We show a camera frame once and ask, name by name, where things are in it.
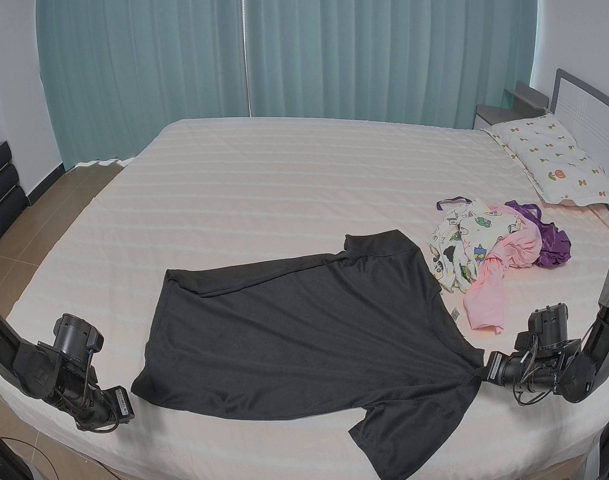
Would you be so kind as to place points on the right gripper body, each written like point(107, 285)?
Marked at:
point(502, 368)

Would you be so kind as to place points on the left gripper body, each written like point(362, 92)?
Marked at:
point(112, 408)

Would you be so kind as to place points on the black T-shirt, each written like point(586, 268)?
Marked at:
point(309, 328)

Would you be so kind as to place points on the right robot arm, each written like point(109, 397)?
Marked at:
point(584, 368)

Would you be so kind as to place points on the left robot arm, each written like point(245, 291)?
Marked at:
point(34, 368)

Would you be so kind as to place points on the pink garment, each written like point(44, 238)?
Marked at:
point(487, 293)

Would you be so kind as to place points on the white printed garment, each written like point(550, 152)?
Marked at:
point(464, 248)

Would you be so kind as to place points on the purple garment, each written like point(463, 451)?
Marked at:
point(552, 248)

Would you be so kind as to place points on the white printed pillow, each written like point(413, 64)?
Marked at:
point(554, 158)

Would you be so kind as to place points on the black chest of drawers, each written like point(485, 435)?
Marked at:
point(2, 193)

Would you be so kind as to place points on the grey bedside table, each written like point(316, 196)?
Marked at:
point(509, 110)

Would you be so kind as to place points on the bed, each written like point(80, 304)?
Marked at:
point(284, 193)

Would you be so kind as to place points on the blue-green curtain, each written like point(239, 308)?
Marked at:
point(144, 58)
point(384, 43)

